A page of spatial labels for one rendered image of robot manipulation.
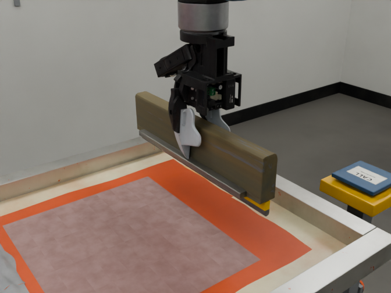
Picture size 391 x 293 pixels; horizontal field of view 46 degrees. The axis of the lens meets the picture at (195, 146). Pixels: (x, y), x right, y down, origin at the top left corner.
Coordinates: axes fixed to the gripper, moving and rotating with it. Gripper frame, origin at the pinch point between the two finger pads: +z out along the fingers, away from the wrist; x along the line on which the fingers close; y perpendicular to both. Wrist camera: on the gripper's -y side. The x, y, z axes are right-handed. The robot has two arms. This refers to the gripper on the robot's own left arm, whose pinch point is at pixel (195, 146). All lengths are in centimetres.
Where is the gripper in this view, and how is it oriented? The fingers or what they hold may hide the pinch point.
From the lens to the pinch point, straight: 78.5
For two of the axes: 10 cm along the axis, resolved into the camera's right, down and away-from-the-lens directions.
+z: 0.0, 9.1, 4.2
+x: 8.0, -2.6, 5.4
